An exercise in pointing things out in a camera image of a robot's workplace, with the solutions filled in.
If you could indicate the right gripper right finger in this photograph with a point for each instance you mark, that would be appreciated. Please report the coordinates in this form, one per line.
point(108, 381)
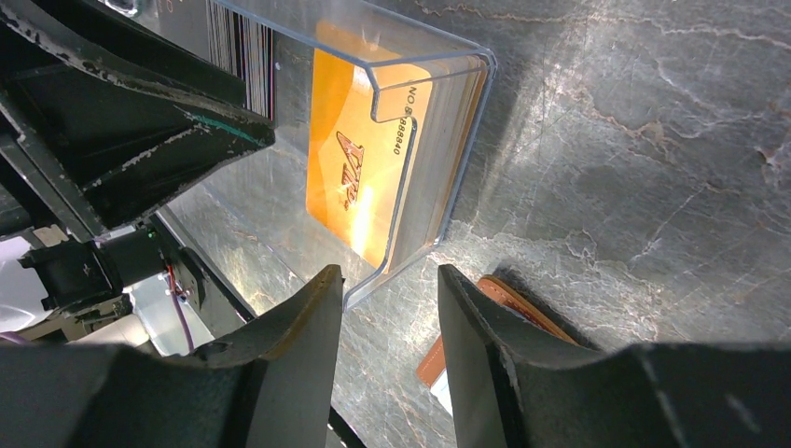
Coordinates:
point(513, 384)

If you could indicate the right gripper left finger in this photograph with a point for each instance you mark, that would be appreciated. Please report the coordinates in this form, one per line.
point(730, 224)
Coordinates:
point(266, 384)

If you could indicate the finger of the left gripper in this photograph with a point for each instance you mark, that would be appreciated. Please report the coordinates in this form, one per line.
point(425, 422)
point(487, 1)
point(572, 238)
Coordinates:
point(113, 25)
point(92, 142)

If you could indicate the clear box with dark cards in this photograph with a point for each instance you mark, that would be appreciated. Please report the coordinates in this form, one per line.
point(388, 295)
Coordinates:
point(219, 35)

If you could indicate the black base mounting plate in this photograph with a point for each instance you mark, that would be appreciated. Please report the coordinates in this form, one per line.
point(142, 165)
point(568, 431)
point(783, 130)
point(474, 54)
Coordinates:
point(208, 291)

